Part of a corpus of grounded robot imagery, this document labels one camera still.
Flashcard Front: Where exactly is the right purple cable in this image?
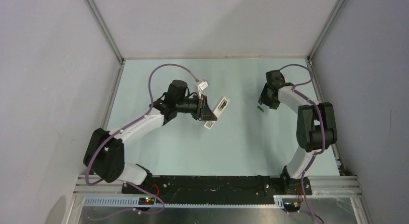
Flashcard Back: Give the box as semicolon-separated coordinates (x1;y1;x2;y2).
278;64;327;224

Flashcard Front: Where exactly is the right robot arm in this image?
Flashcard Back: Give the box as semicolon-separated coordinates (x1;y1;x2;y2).
258;70;338;195

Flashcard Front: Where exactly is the white remote control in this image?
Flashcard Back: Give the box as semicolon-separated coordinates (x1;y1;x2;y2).
204;96;230;130

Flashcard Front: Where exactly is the white slotted cable duct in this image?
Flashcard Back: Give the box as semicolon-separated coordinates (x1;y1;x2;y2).
83;196;285;209

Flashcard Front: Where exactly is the aluminium frame rail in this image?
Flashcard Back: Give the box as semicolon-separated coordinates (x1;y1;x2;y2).
84;0;124;65

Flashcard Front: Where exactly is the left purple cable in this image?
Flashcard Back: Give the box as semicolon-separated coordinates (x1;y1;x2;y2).
84;63;200;215

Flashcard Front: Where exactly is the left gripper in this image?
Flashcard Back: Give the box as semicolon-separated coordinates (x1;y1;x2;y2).
176;93;217;121

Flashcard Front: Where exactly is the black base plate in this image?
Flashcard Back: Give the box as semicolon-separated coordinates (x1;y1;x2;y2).
139;175;312;205

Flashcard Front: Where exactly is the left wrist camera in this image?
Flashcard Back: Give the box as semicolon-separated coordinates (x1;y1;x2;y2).
195;80;209;98

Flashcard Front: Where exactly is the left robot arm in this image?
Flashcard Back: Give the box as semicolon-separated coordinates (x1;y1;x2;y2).
83;80;218;193

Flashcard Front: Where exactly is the purple cable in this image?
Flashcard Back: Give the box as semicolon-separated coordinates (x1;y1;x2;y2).
84;63;200;215
278;64;327;224

